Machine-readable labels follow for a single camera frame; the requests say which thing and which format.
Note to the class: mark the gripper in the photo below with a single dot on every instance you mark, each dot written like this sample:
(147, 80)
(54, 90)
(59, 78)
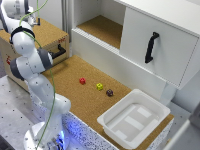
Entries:
(33, 19)

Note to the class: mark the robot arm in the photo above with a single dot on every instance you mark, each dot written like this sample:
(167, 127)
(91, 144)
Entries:
(31, 65)

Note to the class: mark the wooden drawer box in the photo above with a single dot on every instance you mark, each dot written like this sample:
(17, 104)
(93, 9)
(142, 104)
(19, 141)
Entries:
(46, 35)

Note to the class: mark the white cabinet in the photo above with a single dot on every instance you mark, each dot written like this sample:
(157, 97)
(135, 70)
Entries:
(110, 63)

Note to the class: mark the yellow block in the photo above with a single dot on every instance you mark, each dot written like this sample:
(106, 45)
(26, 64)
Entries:
(99, 86)

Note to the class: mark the purple block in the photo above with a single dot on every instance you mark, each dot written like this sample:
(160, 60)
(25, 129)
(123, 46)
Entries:
(109, 92)

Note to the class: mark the white plastic box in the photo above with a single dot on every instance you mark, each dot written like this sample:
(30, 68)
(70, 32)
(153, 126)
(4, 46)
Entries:
(133, 121)

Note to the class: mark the white sliding door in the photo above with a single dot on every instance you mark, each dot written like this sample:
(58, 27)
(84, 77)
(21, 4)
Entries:
(173, 50)

